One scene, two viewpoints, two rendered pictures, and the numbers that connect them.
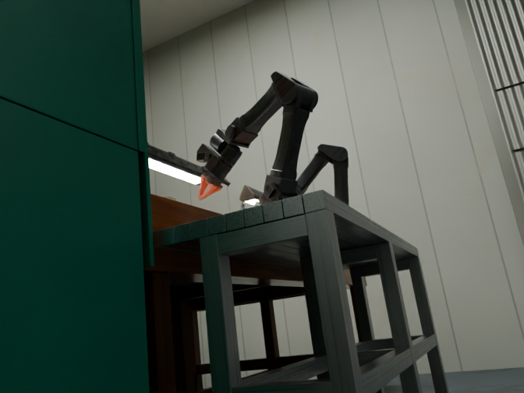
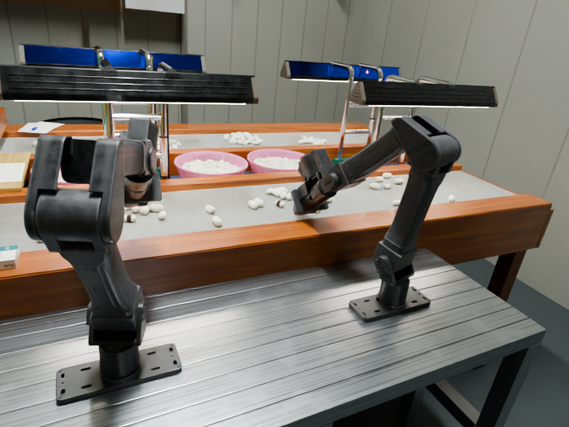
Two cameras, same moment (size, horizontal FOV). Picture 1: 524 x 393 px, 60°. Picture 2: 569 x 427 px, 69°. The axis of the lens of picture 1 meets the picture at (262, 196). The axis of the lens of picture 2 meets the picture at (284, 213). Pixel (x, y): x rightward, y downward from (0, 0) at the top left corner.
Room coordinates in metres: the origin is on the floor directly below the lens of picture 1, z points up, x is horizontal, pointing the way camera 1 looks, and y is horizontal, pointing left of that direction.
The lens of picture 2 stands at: (0.92, -0.59, 1.25)
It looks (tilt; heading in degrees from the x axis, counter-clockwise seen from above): 24 degrees down; 37
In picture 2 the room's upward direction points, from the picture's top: 6 degrees clockwise
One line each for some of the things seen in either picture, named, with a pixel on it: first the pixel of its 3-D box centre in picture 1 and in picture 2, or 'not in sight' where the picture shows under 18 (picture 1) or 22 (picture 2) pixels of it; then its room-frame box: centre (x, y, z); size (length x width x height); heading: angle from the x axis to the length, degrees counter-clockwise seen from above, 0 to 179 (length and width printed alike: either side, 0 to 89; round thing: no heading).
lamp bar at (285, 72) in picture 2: not in sight; (345, 72); (2.67, 0.44, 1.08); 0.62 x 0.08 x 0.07; 154
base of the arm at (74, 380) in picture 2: not in sight; (119, 356); (1.20, -0.07, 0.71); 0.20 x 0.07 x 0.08; 155
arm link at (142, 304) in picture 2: (282, 193); (116, 322); (1.21, -0.06, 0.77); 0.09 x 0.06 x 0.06; 134
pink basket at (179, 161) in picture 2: not in sight; (211, 174); (1.92, 0.50, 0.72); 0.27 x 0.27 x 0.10
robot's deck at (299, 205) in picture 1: (260, 260); (234, 277); (1.58, 0.03, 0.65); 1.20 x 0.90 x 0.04; 155
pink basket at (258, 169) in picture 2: not in sight; (279, 169); (2.17, 0.38, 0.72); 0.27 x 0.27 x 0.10
